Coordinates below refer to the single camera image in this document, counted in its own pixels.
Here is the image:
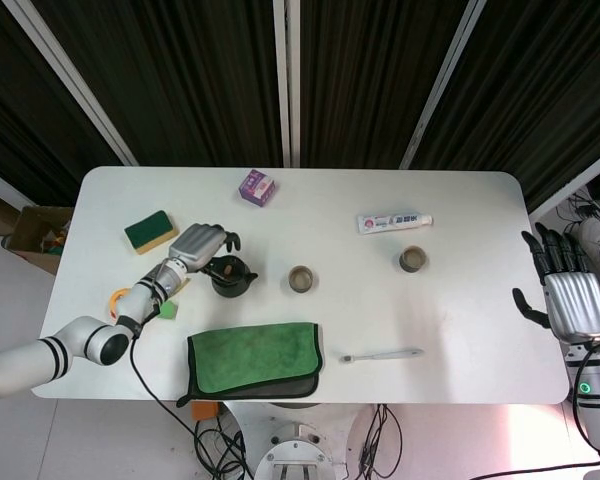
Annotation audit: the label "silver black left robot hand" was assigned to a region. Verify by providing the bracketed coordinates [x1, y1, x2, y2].
[167, 223, 242, 275]

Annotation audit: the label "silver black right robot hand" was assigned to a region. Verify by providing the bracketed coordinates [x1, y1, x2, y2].
[511, 222, 600, 344]

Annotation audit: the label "black teapot with lid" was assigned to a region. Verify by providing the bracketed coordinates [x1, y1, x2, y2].
[202, 253, 259, 299]

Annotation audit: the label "small brown cup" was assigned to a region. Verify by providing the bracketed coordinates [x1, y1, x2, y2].
[287, 265, 315, 294]
[398, 245, 428, 274]

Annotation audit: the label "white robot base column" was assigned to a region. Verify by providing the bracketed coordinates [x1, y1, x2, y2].
[219, 399, 381, 480]

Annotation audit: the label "green yellow scouring sponge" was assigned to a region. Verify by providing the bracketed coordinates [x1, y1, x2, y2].
[123, 209, 180, 257]

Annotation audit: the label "white background machine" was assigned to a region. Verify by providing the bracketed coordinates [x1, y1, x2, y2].
[577, 214, 600, 276]

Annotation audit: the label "small purple carton box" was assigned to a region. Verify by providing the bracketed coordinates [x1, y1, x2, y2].
[237, 168, 277, 207]

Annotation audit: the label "yellow tape measure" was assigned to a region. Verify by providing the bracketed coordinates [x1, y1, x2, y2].
[107, 286, 131, 321]

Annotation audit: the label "green grey microfibre towel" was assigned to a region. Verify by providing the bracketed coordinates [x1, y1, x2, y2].
[175, 322, 325, 409]

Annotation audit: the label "small orange block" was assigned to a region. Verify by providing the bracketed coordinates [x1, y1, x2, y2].
[190, 401, 220, 421]

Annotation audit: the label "brown cardboard box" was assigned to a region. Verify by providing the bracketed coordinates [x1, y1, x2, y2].
[2, 204, 74, 276]

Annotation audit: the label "black pleated curtain panel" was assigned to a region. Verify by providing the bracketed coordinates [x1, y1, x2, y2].
[32, 0, 284, 167]
[409, 0, 600, 211]
[0, 0, 126, 206]
[299, 0, 474, 170]

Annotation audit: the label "pale grey toothbrush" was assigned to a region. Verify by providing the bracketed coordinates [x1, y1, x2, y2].
[340, 347, 425, 364]

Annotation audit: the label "white toothpaste tube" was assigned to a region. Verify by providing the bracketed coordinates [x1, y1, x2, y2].
[355, 212, 435, 236]

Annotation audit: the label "thin black background cables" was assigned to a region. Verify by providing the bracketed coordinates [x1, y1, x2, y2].
[558, 193, 600, 222]

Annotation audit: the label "white slanted frame post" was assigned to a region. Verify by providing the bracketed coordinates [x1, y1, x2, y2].
[398, 0, 489, 170]
[526, 143, 600, 224]
[13, 0, 139, 167]

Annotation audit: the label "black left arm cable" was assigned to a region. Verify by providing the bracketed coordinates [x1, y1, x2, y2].
[128, 329, 204, 429]

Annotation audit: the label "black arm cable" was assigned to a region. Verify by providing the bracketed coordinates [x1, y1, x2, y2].
[459, 344, 600, 480]
[128, 329, 204, 429]

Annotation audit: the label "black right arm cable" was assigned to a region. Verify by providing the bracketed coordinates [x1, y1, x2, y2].
[459, 344, 600, 480]

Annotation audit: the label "white upright frame post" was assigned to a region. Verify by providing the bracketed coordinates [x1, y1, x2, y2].
[286, 0, 302, 169]
[272, 0, 288, 167]

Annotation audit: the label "black floor cable bundle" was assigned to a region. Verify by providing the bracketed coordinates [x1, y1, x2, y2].
[193, 417, 254, 480]

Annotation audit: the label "black hanging cable pair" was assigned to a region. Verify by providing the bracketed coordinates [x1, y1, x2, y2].
[358, 403, 404, 480]

